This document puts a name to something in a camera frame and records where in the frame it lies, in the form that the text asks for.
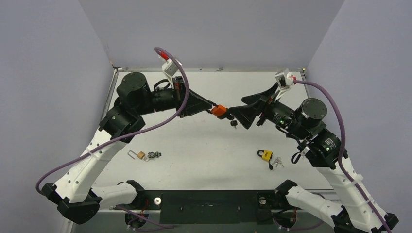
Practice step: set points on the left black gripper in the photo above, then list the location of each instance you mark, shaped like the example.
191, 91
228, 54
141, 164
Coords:
195, 104

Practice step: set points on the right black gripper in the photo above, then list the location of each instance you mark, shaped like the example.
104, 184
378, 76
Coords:
264, 106

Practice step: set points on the orange padlock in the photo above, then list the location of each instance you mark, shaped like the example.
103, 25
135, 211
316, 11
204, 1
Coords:
219, 111

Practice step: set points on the black-headed keys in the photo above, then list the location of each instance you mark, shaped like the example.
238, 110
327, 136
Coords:
234, 124

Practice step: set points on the yellow padlock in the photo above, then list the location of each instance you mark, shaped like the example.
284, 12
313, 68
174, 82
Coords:
266, 155

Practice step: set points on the silver keys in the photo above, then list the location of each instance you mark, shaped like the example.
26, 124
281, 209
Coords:
276, 162

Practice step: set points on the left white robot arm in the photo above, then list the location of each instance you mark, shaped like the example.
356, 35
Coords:
75, 195

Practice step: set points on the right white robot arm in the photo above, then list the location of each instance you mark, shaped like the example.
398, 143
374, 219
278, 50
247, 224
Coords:
357, 211

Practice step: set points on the small keys bunch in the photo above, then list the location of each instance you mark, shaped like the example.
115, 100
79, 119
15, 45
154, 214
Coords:
151, 156

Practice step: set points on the small brass padlock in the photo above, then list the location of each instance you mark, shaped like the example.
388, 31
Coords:
140, 155

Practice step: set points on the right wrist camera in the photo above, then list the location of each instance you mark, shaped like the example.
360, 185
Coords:
285, 80

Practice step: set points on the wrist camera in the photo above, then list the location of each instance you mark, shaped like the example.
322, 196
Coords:
169, 68
285, 80

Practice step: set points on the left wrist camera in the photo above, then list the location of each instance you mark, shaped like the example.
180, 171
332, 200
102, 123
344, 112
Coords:
169, 68

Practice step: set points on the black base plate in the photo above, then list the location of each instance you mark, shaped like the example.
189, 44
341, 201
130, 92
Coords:
211, 206

